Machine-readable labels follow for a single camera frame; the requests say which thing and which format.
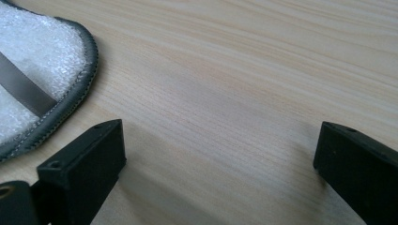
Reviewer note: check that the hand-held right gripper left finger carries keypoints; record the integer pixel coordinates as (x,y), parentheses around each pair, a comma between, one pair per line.
(82,168)

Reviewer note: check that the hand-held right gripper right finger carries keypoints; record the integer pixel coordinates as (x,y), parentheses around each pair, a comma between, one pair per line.
(359,168)

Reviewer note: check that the white cleaning pad grey trim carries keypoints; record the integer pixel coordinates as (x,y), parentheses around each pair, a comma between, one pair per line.
(40,62)

